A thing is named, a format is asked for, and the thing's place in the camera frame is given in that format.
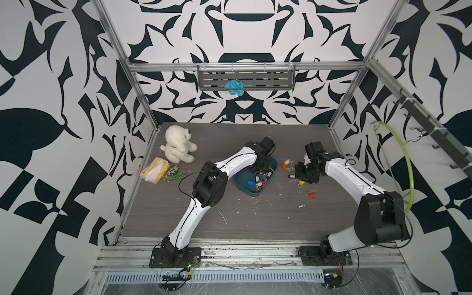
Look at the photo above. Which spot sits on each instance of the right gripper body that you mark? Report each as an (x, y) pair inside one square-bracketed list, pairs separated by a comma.
[(306, 172)]

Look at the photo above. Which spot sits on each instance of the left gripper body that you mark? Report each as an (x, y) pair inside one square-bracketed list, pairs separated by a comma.
[(263, 167)]

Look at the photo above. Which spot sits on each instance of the teal storage box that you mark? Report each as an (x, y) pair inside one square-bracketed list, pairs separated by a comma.
[(253, 183)]

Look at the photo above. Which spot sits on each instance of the green tag key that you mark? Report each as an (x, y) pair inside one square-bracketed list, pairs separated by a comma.
[(174, 173)]

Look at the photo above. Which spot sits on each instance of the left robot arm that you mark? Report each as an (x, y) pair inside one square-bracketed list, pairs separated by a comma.
[(209, 188)]

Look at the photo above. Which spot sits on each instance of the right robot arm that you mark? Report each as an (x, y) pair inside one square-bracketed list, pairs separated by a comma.
[(380, 216)]

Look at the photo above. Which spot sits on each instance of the teal scrunchie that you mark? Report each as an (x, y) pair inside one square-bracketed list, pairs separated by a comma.
[(235, 87)]

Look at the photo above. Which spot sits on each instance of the white teddy bear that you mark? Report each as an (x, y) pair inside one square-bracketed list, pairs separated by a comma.
[(178, 147)]

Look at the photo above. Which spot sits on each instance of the yellow tissue pack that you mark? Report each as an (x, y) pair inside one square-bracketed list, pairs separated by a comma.
[(155, 171)]

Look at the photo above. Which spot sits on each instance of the grey slotted wall shelf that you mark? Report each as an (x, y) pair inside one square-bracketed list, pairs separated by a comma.
[(255, 77)]

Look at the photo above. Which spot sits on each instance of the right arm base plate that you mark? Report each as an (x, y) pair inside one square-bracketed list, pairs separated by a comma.
[(323, 255)]

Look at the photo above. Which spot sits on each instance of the dark wall hook rail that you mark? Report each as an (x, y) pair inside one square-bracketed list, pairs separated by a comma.
[(444, 138)]

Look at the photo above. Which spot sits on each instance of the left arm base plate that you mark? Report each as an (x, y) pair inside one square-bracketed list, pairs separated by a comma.
[(188, 257)]

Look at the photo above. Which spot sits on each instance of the white cable duct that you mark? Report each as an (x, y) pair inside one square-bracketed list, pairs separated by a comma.
[(221, 276)]

